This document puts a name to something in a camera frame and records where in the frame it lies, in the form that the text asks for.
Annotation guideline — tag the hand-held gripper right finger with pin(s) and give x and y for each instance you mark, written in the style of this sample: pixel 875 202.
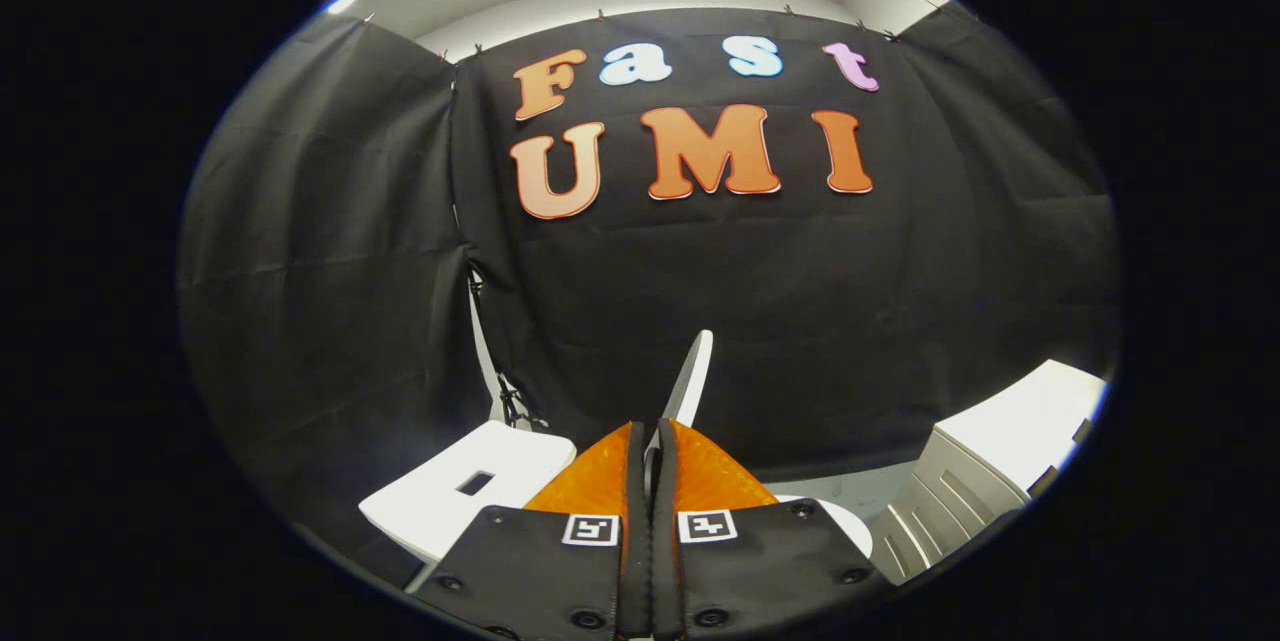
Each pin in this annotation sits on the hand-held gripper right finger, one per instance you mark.
pixel 665 561

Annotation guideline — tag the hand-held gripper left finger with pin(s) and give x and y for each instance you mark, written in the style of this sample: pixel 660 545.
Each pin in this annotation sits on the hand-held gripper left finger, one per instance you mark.
pixel 635 561

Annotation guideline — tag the white toilet lid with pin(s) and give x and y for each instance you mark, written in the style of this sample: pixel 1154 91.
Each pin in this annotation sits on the white toilet lid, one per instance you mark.
pixel 692 376

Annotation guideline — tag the white toilet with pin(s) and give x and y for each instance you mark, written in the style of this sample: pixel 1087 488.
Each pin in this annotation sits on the white toilet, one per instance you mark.
pixel 440 511

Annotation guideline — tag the black backdrop cloth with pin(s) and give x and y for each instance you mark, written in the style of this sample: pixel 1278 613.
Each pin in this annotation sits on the black backdrop cloth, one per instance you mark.
pixel 780 301

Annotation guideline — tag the white drawer cabinet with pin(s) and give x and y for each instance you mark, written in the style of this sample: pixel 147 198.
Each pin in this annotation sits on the white drawer cabinet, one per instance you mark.
pixel 1020 421

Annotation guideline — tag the small ceiling light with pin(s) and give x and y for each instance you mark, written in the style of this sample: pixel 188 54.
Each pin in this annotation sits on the small ceiling light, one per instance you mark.
pixel 341 3

